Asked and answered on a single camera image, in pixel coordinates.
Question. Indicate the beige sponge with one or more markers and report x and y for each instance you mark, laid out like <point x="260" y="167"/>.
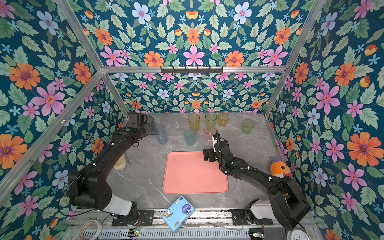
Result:
<point x="121" y="164"/>

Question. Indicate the olive green plastic cup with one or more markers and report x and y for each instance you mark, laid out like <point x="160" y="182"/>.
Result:
<point x="211" y="119"/>

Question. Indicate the white clock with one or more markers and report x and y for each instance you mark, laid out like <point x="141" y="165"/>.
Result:
<point x="297" y="235"/>

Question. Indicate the blue cartoon box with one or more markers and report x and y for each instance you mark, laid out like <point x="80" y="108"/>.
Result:
<point x="178" y="213"/>

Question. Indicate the black hook rail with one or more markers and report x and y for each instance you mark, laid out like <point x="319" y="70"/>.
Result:
<point x="191" y="70"/>

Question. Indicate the dark grey plastic cup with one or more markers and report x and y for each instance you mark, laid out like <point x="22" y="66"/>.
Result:
<point x="151" y="122"/>

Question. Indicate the teal plastic cup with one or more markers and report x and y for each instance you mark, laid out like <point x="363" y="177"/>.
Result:
<point x="190" y="136"/>

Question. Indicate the pink plastic cup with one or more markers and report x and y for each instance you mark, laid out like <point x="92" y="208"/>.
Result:
<point x="209" y="132"/>

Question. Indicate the clear plastic cup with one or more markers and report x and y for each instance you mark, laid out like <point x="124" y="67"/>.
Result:
<point x="178" y="127"/>

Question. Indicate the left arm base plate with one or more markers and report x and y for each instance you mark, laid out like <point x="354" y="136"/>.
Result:
<point x="137" y="218"/>

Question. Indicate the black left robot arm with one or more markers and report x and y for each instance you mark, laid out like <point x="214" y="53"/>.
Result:
<point x="88" y="188"/>

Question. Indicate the pink rectangular tray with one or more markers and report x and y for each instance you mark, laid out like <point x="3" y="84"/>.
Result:
<point x="188" y="173"/>

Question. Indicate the clear tape roll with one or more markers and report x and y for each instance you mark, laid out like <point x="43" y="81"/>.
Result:
<point x="85" y="229"/>

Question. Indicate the light green plastic cup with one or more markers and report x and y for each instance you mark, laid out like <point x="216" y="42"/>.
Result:
<point x="247" y="126"/>

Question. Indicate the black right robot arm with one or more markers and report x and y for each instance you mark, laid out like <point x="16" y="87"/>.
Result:
<point x="288" y="203"/>

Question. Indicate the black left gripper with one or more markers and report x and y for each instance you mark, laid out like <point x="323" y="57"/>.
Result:
<point x="145" y="125"/>

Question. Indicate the orange plush toy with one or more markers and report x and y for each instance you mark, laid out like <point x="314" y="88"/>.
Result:
<point x="280" y="169"/>

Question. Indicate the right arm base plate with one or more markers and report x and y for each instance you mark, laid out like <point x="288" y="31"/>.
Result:
<point x="243" y="217"/>

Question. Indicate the amber plastic cup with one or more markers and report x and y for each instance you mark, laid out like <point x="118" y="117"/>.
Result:
<point x="223" y="119"/>

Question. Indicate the yellow plastic cup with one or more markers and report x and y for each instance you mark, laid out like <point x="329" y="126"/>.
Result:
<point x="194" y="122"/>

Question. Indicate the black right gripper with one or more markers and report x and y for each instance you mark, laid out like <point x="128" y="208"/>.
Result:
<point x="213" y="150"/>

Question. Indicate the blue translucent plastic cup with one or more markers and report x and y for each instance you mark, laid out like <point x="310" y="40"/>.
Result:
<point x="160" y="134"/>

